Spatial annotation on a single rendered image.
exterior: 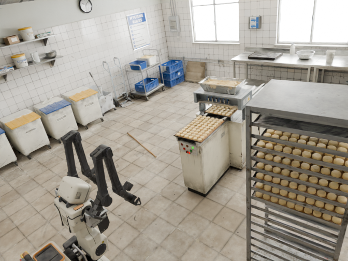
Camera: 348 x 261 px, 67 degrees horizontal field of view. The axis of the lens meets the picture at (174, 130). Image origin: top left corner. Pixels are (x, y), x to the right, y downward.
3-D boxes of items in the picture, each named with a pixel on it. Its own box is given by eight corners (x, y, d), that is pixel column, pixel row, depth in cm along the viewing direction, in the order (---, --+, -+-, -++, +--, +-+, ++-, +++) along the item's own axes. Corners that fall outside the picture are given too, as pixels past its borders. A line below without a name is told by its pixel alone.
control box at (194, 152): (182, 149, 333) (180, 140, 326) (198, 154, 319) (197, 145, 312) (180, 151, 330) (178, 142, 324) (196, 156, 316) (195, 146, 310)
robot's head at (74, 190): (69, 204, 184) (76, 184, 185) (55, 193, 197) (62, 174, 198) (86, 205, 196) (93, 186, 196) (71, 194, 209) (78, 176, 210)
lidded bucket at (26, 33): (32, 38, 513) (28, 26, 503) (38, 38, 497) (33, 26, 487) (20, 41, 498) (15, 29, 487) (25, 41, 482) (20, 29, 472)
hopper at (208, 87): (209, 85, 384) (208, 75, 377) (245, 89, 351) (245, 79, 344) (198, 92, 365) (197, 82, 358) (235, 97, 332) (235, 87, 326)
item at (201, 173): (211, 163, 415) (206, 112, 372) (230, 170, 395) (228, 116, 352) (185, 190, 369) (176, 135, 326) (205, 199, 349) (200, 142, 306)
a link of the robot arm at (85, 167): (67, 132, 211) (74, 135, 204) (73, 129, 214) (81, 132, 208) (81, 175, 231) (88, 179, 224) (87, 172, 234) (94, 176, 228)
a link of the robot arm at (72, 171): (57, 133, 205) (64, 136, 198) (73, 128, 214) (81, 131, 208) (66, 183, 221) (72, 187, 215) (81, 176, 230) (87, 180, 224)
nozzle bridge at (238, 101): (207, 104, 406) (205, 84, 390) (252, 112, 364) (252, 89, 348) (195, 114, 385) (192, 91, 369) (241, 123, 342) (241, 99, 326)
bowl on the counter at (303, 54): (293, 60, 527) (293, 54, 521) (299, 55, 547) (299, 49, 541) (310, 61, 507) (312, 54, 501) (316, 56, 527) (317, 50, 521)
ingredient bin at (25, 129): (28, 162, 495) (10, 126, 458) (14, 153, 534) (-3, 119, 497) (54, 148, 529) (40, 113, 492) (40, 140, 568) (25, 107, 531)
